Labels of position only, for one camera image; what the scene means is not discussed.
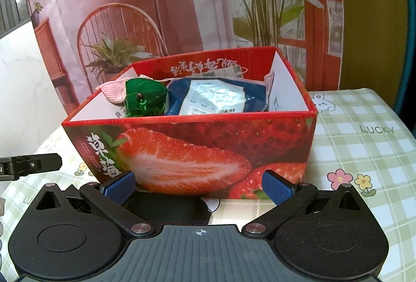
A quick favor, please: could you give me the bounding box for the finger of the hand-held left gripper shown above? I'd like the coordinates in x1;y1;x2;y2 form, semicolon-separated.
0;154;63;181

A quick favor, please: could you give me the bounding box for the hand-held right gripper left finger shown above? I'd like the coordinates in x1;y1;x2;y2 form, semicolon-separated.
33;170;156;234

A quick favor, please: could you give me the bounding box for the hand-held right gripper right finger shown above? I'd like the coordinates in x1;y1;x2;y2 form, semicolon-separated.
243;169;366;234

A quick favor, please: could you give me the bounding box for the red strawberry print cardboard box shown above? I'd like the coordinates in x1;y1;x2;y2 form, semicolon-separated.
62;46;317;201

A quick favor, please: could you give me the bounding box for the pink knitted cloth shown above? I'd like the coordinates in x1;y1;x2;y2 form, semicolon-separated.
96;72;276;104

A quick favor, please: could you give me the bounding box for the green fabric pouch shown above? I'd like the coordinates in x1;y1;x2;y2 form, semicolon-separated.
124;77;169;118

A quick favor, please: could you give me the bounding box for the dark blue packet white label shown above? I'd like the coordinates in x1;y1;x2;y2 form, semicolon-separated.
164;77;270;115

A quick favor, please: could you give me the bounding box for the checked floral tablecloth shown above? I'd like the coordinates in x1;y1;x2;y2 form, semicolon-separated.
0;89;416;282

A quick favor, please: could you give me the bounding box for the brown cardboard board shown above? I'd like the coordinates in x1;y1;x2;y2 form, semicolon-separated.
336;0;407;91

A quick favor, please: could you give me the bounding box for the wall poster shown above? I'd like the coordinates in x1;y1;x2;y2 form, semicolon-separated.
23;0;343;117

